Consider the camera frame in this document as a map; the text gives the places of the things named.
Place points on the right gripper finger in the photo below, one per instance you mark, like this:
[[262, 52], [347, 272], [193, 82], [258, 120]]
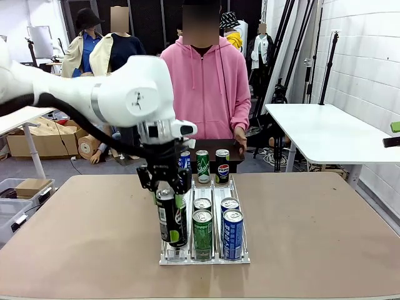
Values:
[[391, 142], [395, 126]]

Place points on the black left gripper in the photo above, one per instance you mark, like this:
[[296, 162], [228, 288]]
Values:
[[162, 168]]

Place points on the dark brown serving tray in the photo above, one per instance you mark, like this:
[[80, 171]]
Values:
[[235, 155]]

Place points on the person's left forearm pink sleeve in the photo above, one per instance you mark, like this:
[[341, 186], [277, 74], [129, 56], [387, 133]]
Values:
[[242, 115]]

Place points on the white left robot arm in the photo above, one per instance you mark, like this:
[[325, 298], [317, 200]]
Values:
[[93, 90]]

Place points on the person in pink hoodie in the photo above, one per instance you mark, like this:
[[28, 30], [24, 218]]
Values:
[[206, 93]]

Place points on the person's left hand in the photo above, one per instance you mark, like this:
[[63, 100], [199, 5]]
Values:
[[240, 136]]

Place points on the blue Pocari Sweat can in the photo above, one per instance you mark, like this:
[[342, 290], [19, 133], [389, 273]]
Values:
[[229, 203], [186, 159], [232, 234]]

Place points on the green Chilsung cider can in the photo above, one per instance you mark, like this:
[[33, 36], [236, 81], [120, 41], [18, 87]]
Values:
[[202, 203], [203, 234], [203, 168]]

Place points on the white can dispenser rack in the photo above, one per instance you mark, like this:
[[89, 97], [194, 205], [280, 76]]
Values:
[[218, 190]]

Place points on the large white side table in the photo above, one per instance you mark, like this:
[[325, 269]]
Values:
[[328, 134]]

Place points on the mannequin torso in blue shirt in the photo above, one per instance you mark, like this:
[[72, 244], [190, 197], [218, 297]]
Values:
[[87, 147]]

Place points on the black light stand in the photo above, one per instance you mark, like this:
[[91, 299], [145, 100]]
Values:
[[328, 68]]

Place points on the black leaning stand poles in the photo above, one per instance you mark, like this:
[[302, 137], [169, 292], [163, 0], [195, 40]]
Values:
[[300, 40]]

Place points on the large open cardboard box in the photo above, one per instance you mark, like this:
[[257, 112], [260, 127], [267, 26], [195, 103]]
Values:
[[40, 145]]

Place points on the small flat cardboard box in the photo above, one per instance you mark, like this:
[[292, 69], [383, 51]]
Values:
[[32, 186]]

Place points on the mannequin with navy top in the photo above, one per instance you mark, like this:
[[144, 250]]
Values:
[[125, 50]]

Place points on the mannequin with black hat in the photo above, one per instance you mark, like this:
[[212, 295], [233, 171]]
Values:
[[89, 50]]

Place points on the large clear plastic bin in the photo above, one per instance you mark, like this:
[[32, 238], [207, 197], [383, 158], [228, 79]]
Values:
[[12, 218]]

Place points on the white height-adjustable desk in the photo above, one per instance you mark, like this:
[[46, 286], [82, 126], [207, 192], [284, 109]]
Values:
[[18, 122]]

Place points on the mannequin in yellow hoodie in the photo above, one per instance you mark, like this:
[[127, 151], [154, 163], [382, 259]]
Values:
[[234, 39]]

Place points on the clear bin with box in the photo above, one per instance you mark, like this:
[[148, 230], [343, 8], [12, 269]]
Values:
[[6, 186]]

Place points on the white board on stand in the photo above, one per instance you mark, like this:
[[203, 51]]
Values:
[[40, 40]]

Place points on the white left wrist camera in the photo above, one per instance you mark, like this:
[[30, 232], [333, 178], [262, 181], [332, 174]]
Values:
[[186, 128]]

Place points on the black camera on tripod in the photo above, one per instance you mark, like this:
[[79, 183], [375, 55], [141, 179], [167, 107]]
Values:
[[279, 95]]

